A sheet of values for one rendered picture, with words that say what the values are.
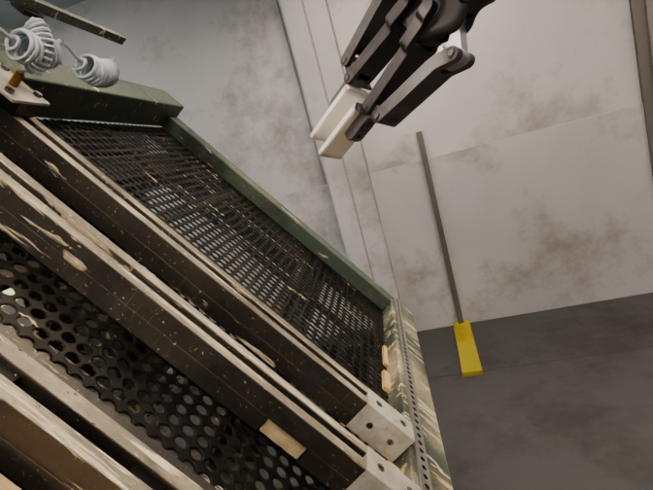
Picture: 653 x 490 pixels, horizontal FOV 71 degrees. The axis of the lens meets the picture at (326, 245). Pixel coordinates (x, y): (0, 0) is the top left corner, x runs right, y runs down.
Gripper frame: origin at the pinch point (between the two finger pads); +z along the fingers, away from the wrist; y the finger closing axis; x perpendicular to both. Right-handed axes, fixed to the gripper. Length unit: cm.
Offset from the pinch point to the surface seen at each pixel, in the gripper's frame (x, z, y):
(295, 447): -12, 46, -23
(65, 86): 10, 59, 71
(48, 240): 20, 44, 16
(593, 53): -290, 5, 140
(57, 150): 15, 50, 41
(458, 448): -161, 141, -38
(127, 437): 16.8, 30.6, -18.8
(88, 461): 21.1, 28.5, -20.5
